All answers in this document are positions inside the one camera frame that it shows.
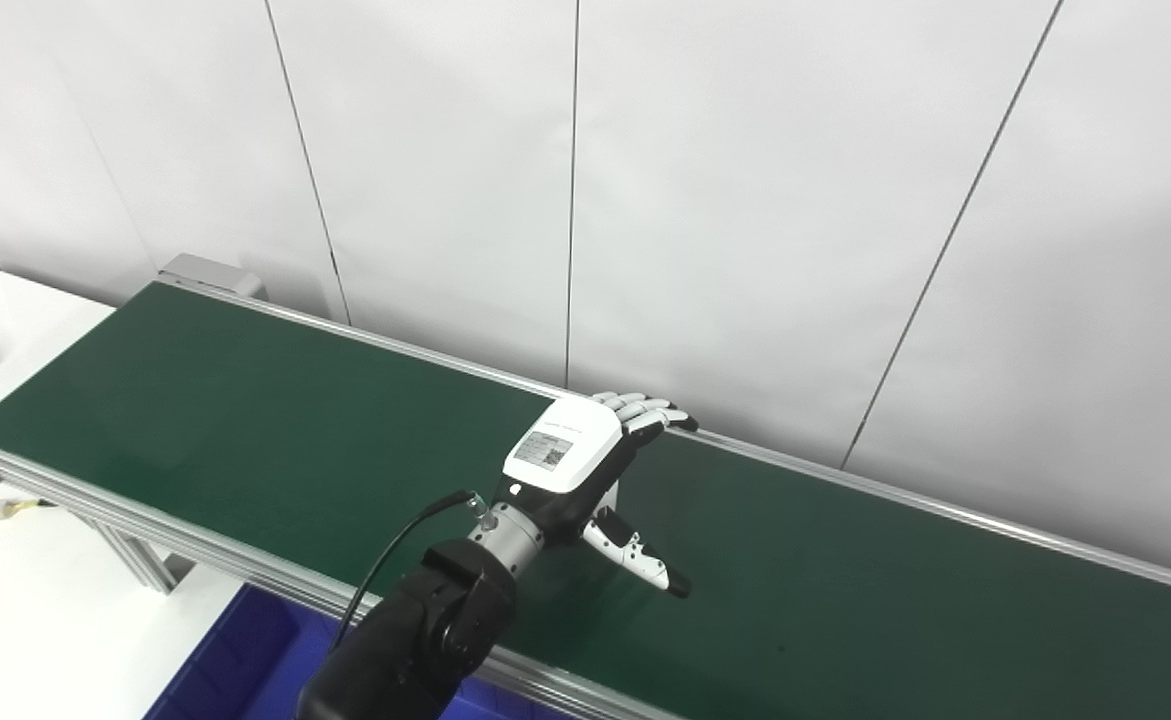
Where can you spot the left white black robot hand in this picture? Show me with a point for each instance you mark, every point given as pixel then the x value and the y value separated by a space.
pixel 565 450

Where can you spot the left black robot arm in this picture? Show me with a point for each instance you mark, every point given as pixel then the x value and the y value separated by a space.
pixel 425 640

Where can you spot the blue plastic bin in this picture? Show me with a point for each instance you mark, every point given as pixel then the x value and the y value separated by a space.
pixel 245 660

